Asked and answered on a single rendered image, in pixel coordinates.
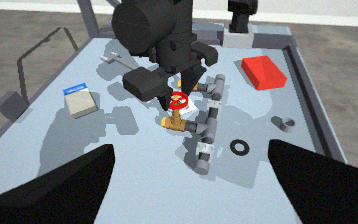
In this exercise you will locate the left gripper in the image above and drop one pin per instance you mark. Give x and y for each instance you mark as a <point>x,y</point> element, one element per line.
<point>175,54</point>

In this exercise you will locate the red rectangular block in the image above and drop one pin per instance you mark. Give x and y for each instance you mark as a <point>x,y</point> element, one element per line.
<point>263,73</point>

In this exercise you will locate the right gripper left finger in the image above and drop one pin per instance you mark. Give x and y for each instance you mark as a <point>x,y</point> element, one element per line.
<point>69,194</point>

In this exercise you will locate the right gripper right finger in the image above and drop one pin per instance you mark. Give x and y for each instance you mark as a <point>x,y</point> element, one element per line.
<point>321,190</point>

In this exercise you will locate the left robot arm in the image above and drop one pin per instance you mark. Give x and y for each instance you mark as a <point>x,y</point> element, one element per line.
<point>140,24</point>

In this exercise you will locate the grey metal frame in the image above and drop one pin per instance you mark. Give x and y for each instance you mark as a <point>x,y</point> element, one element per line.
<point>89,16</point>

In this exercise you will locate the black rubber gasket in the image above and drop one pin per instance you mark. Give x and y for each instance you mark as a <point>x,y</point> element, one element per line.
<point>232,146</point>

